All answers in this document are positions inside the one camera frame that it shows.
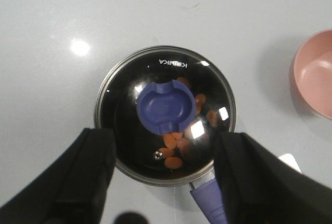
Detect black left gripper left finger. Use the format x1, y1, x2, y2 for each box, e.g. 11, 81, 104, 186
1, 129, 116, 223

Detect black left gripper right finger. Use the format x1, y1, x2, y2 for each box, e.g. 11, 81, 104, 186
213, 132, 331, 223

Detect orange ham slices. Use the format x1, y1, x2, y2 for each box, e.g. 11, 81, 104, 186
155, 92, 219, 172

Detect glass lid with purple knob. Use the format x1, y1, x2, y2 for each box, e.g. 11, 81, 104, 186
93, 45, 237, 187

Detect pink plastic bowl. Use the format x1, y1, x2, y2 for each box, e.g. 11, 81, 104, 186
292, 29, 331, 119

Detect dark blue saucepan purple handle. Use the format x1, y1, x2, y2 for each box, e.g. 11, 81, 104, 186
93, 45, 237, 224

